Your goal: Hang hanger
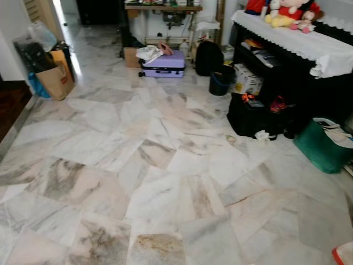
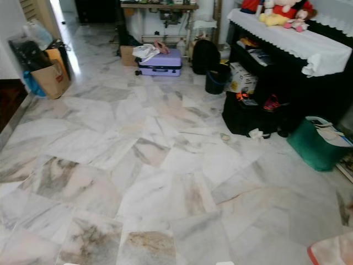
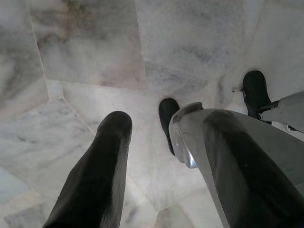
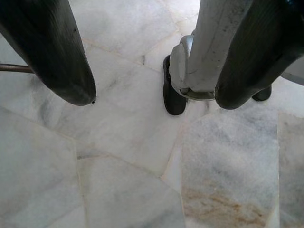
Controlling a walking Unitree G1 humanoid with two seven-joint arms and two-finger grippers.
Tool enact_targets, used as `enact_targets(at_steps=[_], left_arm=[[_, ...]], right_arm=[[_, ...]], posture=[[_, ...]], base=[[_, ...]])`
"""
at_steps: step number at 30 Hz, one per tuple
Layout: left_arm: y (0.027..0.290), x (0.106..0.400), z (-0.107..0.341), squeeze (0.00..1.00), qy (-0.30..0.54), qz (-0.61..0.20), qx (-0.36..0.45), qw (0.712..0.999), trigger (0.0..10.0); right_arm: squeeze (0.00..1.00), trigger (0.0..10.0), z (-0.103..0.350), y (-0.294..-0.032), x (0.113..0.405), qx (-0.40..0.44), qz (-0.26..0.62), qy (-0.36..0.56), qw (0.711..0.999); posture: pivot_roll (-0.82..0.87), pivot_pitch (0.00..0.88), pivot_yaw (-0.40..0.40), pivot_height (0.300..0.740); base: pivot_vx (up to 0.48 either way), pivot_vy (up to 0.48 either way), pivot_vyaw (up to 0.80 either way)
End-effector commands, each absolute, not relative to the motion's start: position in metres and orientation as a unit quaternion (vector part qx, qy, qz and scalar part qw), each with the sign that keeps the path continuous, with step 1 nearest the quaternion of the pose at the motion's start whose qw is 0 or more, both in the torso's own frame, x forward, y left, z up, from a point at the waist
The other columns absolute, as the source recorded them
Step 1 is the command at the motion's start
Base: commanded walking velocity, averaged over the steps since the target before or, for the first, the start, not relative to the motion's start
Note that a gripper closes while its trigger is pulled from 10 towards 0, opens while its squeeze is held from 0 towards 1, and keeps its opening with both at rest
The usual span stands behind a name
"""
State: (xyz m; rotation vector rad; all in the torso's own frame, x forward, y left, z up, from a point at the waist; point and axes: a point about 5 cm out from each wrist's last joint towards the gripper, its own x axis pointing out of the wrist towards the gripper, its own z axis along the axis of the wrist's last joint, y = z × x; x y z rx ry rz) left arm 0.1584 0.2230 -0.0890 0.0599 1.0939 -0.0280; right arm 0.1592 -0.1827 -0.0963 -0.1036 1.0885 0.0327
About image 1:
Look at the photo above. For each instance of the black duffel bag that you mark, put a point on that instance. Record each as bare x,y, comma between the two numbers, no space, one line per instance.
251,117

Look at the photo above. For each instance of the brown cardboard box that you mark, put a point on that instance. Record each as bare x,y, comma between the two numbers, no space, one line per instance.
131,57

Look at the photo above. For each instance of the crumpled white tissue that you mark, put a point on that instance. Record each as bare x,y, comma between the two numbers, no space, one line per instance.
262,134

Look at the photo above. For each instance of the white cardboard box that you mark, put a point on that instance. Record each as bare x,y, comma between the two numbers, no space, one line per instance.
246,80

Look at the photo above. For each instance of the wooden sewing table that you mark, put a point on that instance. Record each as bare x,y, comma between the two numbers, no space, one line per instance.
162,8

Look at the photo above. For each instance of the purple suitcase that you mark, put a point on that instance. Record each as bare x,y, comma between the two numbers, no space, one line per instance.
165,65

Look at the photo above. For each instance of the black bucket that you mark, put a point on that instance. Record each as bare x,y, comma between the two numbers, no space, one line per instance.
220,84

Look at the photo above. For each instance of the wooden louvred door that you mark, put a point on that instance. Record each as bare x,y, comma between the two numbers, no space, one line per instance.
38,11

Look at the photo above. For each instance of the white crumpled cloth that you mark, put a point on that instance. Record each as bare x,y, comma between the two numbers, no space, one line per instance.
149,53

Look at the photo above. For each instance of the red black shoe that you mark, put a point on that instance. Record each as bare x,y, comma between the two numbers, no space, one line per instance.
278,105

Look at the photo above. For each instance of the white lace cloth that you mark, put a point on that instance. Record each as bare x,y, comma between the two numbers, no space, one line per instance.
292,41

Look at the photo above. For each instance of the black backpack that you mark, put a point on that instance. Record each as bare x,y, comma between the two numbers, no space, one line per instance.
208,57

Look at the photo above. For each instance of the black shelf cabinet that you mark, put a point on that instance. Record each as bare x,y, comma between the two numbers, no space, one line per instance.
298,94

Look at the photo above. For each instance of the yellow dress plush doll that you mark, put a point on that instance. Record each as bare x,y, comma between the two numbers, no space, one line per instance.
284,14

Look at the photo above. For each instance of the green fabric basket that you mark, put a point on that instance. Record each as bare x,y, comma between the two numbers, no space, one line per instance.
322,148

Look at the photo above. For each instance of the black plastic bag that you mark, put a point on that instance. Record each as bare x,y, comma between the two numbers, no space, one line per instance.
33,55

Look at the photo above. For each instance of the brown paper bag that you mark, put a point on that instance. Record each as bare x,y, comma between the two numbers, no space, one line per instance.
55,81

